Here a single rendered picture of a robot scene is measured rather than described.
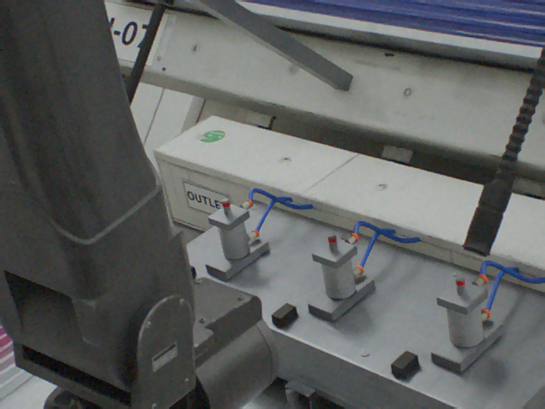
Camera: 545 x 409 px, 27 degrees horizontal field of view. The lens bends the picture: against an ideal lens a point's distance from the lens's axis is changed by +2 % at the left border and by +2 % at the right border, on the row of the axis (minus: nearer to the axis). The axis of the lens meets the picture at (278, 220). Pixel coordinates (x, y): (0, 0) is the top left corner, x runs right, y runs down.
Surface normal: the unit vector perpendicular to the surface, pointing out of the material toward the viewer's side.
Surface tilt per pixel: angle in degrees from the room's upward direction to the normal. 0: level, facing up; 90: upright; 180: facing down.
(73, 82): 92
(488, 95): 90
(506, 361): 43
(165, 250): 89
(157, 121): 90
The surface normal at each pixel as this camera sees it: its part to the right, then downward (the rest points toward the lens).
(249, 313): 0.81, 0.28
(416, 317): -0.16, -0.85
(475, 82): -0.60, -0.24
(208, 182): -0.67, 0.47
